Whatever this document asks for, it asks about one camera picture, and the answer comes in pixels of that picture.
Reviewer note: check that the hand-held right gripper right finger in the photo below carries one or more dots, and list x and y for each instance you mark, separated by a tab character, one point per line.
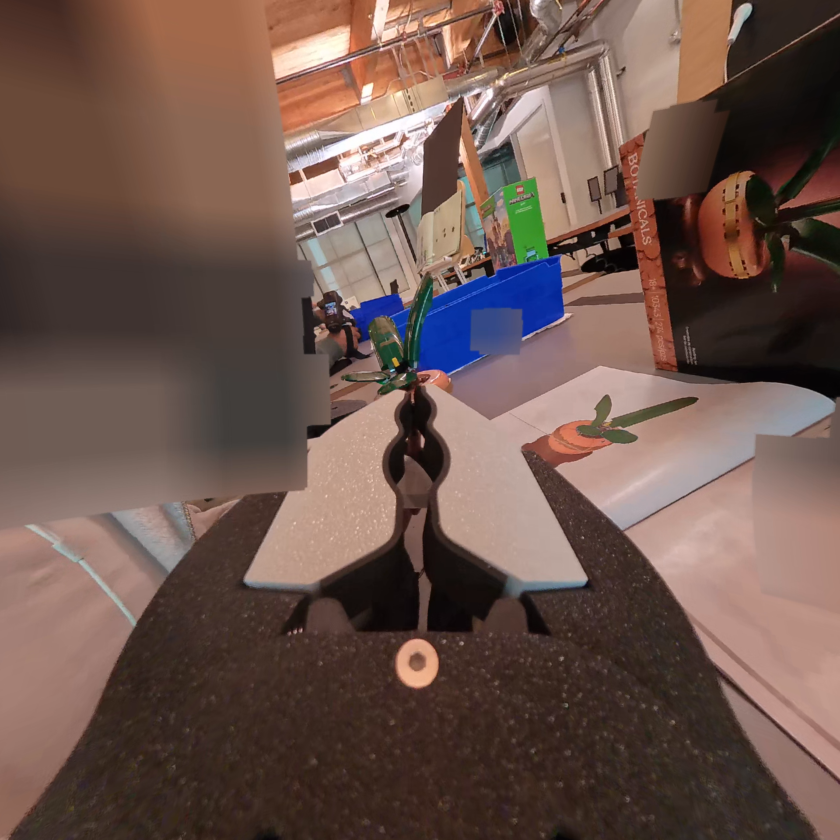
505	518

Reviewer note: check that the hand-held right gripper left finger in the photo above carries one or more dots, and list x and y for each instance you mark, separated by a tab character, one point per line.
315	525

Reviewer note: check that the white instruction booklet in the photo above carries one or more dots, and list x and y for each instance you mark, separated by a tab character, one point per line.
689	459

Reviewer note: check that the toy brick potted plant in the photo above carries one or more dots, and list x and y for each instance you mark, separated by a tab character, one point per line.
394	348

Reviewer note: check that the large blue plastic bin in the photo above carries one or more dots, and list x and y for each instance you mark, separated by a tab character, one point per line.
499	302

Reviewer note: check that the small blue plastic bin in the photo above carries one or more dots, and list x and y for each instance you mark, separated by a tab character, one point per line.
380	312

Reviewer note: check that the person's grey hoodie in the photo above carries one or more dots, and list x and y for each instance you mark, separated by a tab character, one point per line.
65	590

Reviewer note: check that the cream board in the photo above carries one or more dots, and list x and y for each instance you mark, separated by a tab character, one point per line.
446	229

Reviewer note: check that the green toy set box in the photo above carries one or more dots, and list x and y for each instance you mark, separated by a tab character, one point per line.
518	223

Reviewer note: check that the dark toy plant set box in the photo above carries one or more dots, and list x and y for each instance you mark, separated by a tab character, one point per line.
722	315

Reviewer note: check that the wooden background table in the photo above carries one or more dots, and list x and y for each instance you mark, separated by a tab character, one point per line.
590	229

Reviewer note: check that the black panel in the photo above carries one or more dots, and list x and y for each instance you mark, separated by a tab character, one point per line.
443	157

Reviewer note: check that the silver ventilation duct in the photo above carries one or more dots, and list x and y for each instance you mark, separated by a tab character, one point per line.
558	65

